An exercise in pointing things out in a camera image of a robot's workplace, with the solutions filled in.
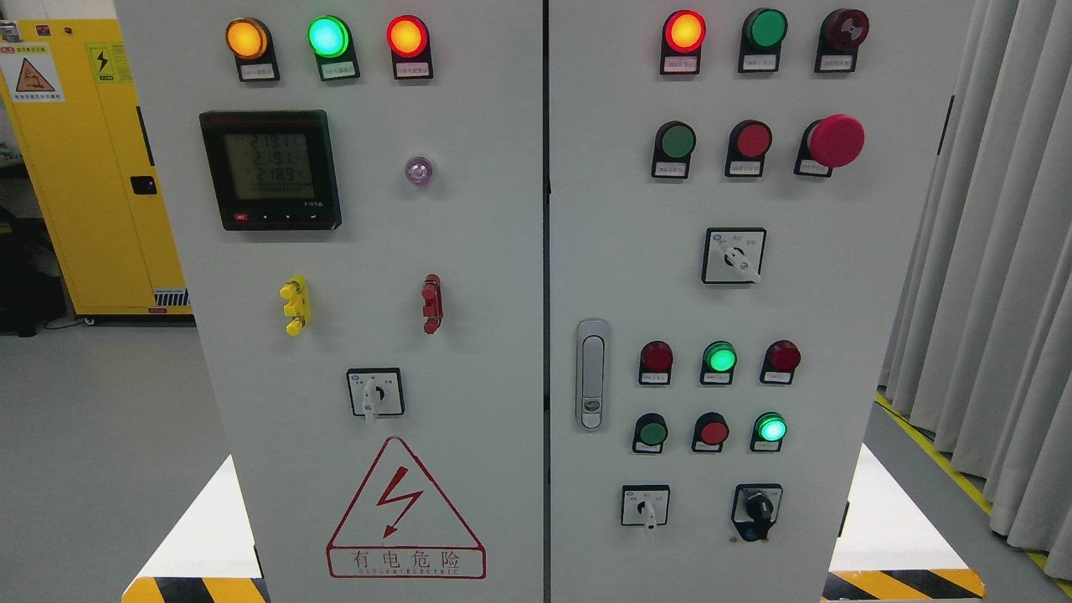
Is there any rotary selector switch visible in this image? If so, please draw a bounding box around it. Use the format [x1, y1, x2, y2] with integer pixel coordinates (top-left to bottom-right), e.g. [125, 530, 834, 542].
[620, 484, 671, 530]
[700, 227, 766, 285]
[346, 368, 406, 423]

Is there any dark red indicator light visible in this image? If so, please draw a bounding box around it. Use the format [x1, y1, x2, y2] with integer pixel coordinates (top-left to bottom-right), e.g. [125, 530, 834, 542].
[638, 340, 674, 387]

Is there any bright green indicator light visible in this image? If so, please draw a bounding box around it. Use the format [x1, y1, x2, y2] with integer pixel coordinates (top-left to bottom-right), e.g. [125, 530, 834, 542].
[699, 340, 738, 386]

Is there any green lit indicator light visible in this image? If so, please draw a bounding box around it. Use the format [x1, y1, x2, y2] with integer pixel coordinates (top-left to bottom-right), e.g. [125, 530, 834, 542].
[307, 15, 360, 80]

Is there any orange indicator light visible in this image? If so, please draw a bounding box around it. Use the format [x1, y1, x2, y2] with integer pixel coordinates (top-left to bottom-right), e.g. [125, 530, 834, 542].
[225, 17, 280, 83]

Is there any grey electrical control cabinet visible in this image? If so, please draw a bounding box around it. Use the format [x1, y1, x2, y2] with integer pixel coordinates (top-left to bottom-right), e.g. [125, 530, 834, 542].
[116, 1, 976, 602]

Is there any red terminal connector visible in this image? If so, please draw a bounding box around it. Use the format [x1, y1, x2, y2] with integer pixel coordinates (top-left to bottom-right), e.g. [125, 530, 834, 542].
[420, 274, 444, 333]

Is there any small green push button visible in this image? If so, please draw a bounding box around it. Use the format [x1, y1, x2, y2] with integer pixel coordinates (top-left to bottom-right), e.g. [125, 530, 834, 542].
[631, 413, 667, 455]

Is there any small purple clear lamp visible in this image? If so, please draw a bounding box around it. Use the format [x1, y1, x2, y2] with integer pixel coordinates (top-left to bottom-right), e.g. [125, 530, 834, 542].
[405, 156, 436, 187]

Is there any dark green push button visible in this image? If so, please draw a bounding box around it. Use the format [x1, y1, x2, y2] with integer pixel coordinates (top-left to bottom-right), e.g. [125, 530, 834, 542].
[650, 120, 697, 179]

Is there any small red push button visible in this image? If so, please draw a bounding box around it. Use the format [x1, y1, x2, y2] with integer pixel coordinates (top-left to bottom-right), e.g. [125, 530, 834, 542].
[693, 412, 729, 454]

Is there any yellow terminal connector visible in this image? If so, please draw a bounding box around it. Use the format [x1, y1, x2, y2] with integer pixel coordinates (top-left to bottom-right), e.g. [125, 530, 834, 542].
[279, 275, 311, 337]

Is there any dark red indicator right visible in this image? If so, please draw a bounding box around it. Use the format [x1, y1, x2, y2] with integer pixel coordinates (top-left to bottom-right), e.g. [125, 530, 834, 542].
[760, 339, 801, 385]

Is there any red electric danger sticker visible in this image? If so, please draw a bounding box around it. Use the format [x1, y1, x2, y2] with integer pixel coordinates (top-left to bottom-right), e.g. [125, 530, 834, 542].
[326, 435, 487, 580]

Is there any lit green push button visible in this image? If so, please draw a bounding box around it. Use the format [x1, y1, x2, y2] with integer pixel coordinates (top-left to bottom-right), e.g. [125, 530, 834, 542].
[748, 411, 787, 453]

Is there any black digital power meter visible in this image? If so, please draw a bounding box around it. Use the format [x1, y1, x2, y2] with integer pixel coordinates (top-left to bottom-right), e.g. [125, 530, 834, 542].
[199, 108, 342, 230]

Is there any red lit indicator light left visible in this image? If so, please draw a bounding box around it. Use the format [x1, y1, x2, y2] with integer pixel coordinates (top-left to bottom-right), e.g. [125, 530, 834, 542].
[386, 14, 434, 80]

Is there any red lit indicator light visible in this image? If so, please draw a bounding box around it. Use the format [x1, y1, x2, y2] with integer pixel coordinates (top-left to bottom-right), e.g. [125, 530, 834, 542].
[386, 14, 434, 80]
[659, 10, 708, 75]

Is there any red lit indicator light right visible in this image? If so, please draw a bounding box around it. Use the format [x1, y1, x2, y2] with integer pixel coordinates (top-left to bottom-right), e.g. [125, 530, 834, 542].
[659, 10, 708, 75]

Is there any red emergency stop mushroom button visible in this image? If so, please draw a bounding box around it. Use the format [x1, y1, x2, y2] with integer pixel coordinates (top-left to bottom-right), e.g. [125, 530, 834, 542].
[793, 114, 866, 178]

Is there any dark green indicator top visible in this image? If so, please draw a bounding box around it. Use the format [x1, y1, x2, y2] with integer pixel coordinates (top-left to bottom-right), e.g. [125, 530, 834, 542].
[738, 8, 788, 74]

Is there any dark red buzzer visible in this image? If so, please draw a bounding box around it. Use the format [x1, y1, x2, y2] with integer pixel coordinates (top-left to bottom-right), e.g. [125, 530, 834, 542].
[814, 8, 870, 74]

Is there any left hazard striped base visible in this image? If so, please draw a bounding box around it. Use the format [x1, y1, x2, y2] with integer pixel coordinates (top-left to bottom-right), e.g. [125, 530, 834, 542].
[121, 457, 269, 602]

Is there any hazard striped base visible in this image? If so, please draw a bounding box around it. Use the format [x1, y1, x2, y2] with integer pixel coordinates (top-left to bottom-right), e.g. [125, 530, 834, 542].
[121, 457, 269, 602]
[821, 446, 987, 602]

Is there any right hazard striped base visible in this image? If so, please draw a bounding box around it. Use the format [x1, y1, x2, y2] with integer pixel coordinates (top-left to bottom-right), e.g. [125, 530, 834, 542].
[821, 446, 987, 602]

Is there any grey curtain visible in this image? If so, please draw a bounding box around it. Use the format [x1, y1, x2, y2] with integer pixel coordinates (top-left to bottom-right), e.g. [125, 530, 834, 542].
[880, 1, 1071, 580]

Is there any yellow safety storage cabinet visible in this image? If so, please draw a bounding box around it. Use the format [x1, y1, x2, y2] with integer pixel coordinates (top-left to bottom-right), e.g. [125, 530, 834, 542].
[1, 19, 192, 320]

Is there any grey cabinet door handle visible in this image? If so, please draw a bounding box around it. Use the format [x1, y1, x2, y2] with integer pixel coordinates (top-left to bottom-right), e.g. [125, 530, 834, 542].
[575, 319, 611, 430]

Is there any black knob selector switch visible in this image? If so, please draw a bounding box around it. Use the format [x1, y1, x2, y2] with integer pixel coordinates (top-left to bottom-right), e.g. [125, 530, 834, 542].
[730, 483, 781, 543]

